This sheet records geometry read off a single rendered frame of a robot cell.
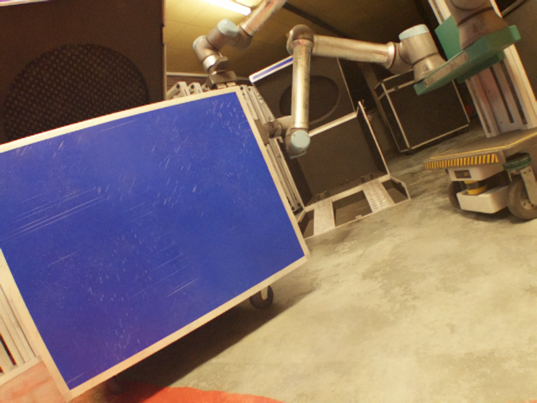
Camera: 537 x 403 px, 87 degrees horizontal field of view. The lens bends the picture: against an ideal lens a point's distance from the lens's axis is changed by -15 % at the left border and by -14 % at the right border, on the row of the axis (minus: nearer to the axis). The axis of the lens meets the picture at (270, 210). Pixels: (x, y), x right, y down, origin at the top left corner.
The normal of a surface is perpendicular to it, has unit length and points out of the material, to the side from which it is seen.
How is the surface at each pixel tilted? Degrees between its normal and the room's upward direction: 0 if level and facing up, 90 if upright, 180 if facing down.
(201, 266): 90
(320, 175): 90
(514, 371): 0
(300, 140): 94
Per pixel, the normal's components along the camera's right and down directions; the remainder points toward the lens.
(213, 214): 0.51, -0.16
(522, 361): -0.39, -0.92
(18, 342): 0.74, -0.33
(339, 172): -0.22, 0.16
